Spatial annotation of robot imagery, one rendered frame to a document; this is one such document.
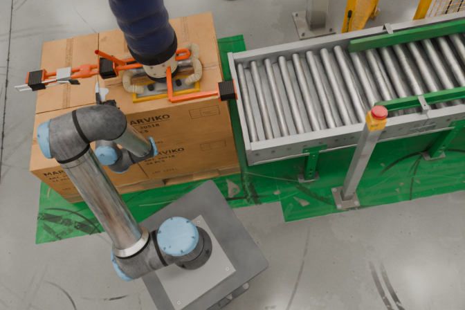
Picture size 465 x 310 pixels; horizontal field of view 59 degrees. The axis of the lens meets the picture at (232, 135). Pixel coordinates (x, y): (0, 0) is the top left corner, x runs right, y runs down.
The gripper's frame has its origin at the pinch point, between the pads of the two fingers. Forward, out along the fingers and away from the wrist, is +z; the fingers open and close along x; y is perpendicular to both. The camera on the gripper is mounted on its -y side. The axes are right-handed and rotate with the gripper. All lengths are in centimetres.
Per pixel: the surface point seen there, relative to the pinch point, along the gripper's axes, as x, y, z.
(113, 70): 2.3, 5.9, 9.4
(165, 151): -59, 15, -5
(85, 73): 1.3, -8.0, 11.1
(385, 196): -107, 146, -38
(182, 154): -67, 24, -5
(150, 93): -10.7, 20.1, 2.1
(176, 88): -10.7, 33.3, 2.3
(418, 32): -44, 176, 38
